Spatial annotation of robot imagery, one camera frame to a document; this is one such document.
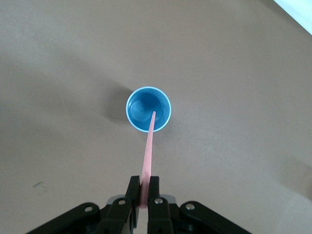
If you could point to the blue plastic cup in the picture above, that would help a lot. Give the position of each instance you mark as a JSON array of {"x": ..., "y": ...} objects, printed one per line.
[{"x": 141, "y": 102}]

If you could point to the pink straw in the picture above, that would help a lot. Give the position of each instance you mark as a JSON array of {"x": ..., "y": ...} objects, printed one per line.
[{"x": 149, "y": 156}]

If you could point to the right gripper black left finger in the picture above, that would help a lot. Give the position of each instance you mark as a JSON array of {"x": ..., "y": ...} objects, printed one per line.
[{"x": 117, "y": 214}]

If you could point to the large brown table mat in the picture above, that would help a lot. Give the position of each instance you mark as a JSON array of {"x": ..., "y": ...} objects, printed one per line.
[{"x": 73, "y": 73}]

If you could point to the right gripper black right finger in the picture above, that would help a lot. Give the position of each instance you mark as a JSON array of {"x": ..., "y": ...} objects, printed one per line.
[{"x": 158, "y": 214}]

